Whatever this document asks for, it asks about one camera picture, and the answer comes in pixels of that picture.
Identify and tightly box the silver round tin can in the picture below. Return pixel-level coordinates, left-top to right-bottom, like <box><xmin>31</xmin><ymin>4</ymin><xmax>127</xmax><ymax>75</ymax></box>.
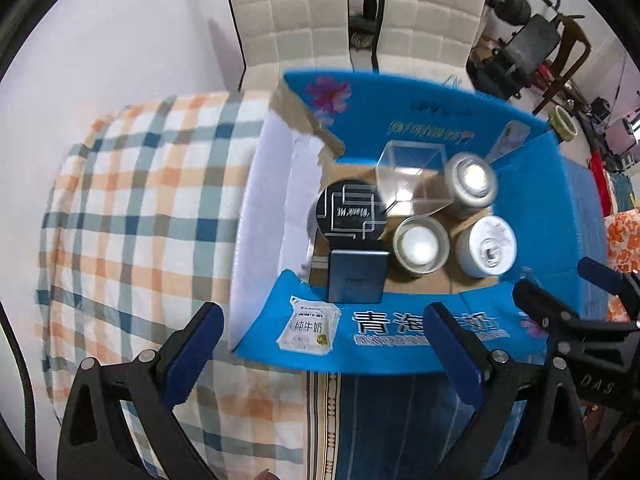
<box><xmin>444</xmin><ymin>152</ymin><xmax>498</xmax><ymax>219</ymax></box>

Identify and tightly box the clear acrylic box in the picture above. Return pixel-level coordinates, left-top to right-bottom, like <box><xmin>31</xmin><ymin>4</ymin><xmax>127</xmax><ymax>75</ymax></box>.
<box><xmin>375</xmin><ymin>140</ymin><xmax>452</xmax><ymax>217</ymax></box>

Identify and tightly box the orange white floral cushion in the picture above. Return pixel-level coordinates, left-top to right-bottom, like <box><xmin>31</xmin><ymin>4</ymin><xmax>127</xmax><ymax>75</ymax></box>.
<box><xmin>603</xmin><ymin>209</ymin><xmax>640</xmax><ymax>323</ymax></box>

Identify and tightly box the blue striped tablecloth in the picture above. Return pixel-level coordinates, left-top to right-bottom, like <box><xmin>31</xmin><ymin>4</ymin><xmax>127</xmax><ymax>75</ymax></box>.
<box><xmin>304</xmin><ymin>159</ymin><xmax>609</xmax><ymax>480</ymax></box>

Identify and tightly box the red cloth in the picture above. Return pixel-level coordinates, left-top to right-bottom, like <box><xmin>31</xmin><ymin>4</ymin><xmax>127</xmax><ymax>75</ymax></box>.
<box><xmin>588</xmin><ymin>152</ymin><xmax>612</xmax><ymax>217</ymax></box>

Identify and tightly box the white round can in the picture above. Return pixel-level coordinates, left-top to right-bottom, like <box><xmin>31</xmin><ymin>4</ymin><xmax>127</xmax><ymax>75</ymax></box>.
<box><xmin>456</xmin><ymin>216</ymin><xmax>518</xmax><ymax>278</ymax></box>

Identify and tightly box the silver tin near front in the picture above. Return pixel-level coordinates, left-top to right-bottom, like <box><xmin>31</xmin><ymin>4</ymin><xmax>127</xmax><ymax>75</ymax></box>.
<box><xmin>392</xmin><ymin>214</ymin><xmax>450</xmax><ymax>278</ymax></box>

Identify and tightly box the green round bucket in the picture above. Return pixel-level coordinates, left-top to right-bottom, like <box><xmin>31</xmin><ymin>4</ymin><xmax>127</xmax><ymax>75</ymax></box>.
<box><xmin>548</xmin><ymin>105</ymin><xmax>577</xmax><ymax>142</ymax></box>

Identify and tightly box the dark blue flat box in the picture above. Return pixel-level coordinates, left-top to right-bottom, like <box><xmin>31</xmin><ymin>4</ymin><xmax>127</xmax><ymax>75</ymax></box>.
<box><xmin>328</xmin><ymin>249</ymin><xmax>390</xmax><ymax>304</ymax></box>

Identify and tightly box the black round patterned tin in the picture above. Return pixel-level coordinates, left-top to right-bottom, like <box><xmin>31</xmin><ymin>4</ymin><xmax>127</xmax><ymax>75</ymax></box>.
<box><xmin>314</xmin><ymin>179</ymin><xmax>387</xmax><ymax>248</ymax></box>

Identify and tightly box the plaid checkered cloth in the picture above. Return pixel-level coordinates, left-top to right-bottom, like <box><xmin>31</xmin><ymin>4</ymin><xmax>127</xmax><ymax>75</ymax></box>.
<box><xmin>36</xmin><ymin>91</ymin><xmax>306</xmax><ymax>479</ymax></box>

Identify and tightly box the black weight bench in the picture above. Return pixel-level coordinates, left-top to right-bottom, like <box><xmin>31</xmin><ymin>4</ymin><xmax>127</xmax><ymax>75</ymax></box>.
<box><xmin>466</xmin><ymin>14</ymin><xmax>560</xmax><ymax>101</ymax></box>

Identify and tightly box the brown wooden chair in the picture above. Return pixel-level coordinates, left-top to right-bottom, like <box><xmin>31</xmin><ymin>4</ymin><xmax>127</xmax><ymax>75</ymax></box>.
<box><xmin>531</xmin><ymin>12</ymin><xmax>592</xmax><ymax>116</ymax></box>

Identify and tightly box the barbell with black plates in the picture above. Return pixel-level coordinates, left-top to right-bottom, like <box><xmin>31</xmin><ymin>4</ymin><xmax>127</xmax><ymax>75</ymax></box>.
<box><xmin>487</xmin><ymin>0</ymin><xmax>532</xmax><ymax>26</ymax></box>

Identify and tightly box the blue cardboard milk carton box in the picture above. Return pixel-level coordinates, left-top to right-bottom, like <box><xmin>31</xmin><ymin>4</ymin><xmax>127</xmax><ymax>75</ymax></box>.
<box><xmin>229</xmin><ymin>70</ymin><xmax>602</xmax><ymax>375</ymax></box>

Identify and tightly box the right white padded chair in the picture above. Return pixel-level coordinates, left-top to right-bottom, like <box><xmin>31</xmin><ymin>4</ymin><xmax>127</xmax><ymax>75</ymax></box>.
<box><xmin>372</xmin><ymin>0</ymin><xmax>486</xmax><ymax>91</ymax></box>

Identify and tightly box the white padded chair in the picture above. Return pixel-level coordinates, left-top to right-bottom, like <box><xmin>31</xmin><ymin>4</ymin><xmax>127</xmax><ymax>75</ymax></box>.
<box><xmin>224</xmin><ymin>0</ymin><xmax>354</xmax><ymax>92</ymax></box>
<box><xmin>372</xmin><ymin>0</ymin><xmax>486</xmax><ymax>91</ymax></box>

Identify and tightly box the left white padded chair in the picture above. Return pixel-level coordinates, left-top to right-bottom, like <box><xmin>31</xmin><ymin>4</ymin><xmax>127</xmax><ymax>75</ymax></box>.
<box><xmin>224</xmin><ymin>0</ymin><xmax>354</xmax><ymax>92</ymax></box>

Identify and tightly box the black cable at left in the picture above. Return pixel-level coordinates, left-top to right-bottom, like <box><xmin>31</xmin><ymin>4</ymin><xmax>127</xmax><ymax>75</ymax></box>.
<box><xmin>0</xmin><ymin>299</ymin><xmax>37</xmax><ymax>466</ymax></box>

